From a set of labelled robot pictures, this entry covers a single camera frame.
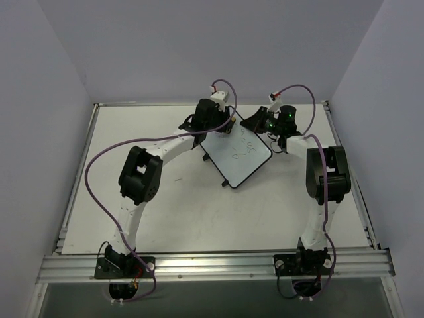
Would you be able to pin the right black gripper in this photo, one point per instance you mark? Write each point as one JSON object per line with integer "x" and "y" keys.
{"x": 259, "y": 118}

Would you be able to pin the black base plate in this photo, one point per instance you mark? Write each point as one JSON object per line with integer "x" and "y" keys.
{"x": 145, "y": 266}
{"x": 296, "y": 265}

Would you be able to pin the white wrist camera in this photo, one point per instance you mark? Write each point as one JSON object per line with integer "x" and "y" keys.
{"x": 275, "y": 102}
{"x": 220, "y": 98}

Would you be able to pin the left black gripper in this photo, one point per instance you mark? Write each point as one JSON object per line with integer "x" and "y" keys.
{"x": 222, "y": 120}

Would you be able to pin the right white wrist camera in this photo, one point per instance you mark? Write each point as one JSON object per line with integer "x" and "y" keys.
{"x": 275, "y": 102}

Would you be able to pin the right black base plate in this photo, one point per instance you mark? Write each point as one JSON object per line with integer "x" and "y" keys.
{"x": 296, "y": 265}

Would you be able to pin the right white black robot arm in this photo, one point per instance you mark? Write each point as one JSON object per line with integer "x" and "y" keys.
{"x": 327, "y": 178}

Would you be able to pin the aluminium front rail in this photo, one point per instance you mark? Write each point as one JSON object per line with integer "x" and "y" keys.
{"x": 350, "y": 263}

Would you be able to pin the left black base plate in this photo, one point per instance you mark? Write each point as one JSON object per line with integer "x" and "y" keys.
{"x": 145, "y": 266}

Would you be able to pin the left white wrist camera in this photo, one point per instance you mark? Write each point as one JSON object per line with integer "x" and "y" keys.
{"x": 220, "y": 98}

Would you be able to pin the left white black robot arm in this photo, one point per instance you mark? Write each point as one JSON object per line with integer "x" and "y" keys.
{"x": 140, "y": 177}

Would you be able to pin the yellow sponge eraser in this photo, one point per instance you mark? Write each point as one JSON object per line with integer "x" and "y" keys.
{"x": 231, "y": 125}

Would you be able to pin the small whiteboard black frame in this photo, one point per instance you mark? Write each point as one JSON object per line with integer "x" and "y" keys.
{"x": 237, "y": 155}

